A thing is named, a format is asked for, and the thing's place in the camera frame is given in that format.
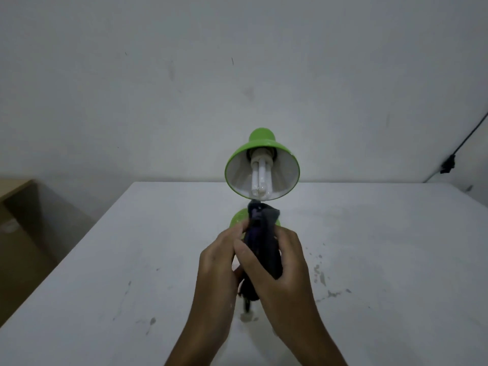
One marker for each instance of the person's right hand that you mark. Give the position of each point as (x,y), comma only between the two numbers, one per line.
(286,285)

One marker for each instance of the person's left hand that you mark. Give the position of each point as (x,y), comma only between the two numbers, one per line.
(213,278)

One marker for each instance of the dark grey cloth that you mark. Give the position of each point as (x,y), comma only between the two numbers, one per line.
(263,243)

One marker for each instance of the green table lamp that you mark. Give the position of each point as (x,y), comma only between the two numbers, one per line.
(244,171)

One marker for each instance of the white fluorescent light bulb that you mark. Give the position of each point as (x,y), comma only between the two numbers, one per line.
(261,175)

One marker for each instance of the light wooden cabinet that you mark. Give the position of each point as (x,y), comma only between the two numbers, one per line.
(26,243)

